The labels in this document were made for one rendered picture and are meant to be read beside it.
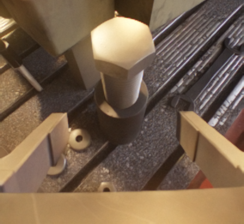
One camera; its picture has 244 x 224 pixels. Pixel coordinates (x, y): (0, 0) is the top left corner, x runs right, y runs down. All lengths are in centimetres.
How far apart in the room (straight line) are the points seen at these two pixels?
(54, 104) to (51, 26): 20
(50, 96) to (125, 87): 25
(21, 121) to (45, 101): 6
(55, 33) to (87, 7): 5
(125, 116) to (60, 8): 13
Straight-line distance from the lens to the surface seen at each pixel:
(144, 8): 25
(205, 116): 41
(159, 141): 35
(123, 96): 18
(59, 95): 39
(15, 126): 40
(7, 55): 32
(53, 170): 34
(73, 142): 34
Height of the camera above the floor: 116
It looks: 66 degrees down
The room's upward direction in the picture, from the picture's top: 2 degrees clockwise
